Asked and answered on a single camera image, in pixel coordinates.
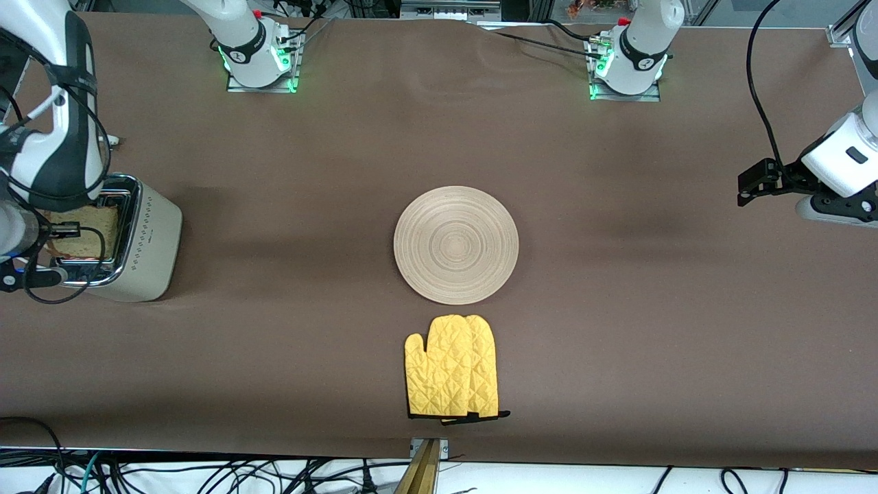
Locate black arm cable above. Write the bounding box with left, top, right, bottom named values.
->
left=0, top=65, right=114, bottom=306
left=746, top=0, right=786, bottom=169

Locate round wooden plate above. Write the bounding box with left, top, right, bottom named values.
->
left=393, top=185, right=520, bottom=306

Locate black cable across table edge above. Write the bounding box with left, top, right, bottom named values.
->
left=490, top=30, right=608, bottom=62

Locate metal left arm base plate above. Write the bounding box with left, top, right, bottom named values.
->
left=585, top=34, right=663, bottom=103

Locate tangle of black floor cables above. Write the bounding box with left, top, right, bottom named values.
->
left=0, top=415, right=412, bottom=494

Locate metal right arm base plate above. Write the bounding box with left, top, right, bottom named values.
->
left=226, top=26, right=302, bottom=94

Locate cream and chrome toaster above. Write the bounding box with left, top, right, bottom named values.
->
left=41, top=173, right=184, bottom=303

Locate yellow quilted oven mitt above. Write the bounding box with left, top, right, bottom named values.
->
left=466, top=314, right=512, bottom=425
left=404, top=314, right=481, bottom=419

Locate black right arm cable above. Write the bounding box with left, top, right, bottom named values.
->
left=0, top=65, right=114, bottom=306

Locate slice of brown bread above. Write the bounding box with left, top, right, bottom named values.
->
left=43, top=204, right=121, bottom=261

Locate black cable at base plate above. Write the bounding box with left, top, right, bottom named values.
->
left=274, top=0, right=338, bottom=54

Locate grey metal frame bar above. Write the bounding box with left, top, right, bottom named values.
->
left=401, top=0, right=503, bottom=21

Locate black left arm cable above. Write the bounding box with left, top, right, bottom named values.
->
left=746, top=0, right=786, bottom=169

